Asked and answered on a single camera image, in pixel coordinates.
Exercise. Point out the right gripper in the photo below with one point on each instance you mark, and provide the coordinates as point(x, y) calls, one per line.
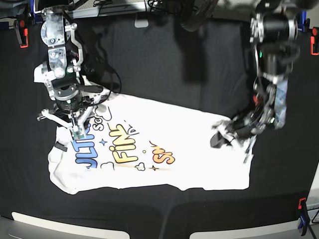
point(76, 111)

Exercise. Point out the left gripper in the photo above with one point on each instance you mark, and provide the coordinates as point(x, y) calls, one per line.
point(240, 132)

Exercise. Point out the white printed t-shirt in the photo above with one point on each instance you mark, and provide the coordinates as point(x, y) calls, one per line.
point(136, 142)

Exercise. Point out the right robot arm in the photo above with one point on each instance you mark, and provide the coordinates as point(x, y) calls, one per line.
point(61, 73)

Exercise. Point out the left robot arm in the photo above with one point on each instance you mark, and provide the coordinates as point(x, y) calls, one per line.
point(273, 30)

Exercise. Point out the black table cloth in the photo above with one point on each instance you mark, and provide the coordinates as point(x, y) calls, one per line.
point(212, 69)

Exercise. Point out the red clamp back left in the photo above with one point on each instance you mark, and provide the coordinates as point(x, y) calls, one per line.
point(21, 30)

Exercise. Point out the red clamp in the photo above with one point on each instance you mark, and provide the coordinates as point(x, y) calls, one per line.
point(21, 30)
point(303, 217)
point(314, 41)

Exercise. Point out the red clamp front right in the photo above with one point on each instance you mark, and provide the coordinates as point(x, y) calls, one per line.
point(303, 217)

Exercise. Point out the red clamp back right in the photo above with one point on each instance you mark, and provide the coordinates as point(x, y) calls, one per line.
point(314, 41)

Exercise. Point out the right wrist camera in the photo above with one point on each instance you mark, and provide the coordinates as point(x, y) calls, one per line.
point(78, 132)

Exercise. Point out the black camera pole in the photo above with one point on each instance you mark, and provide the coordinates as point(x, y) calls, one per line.
point(192, 20)

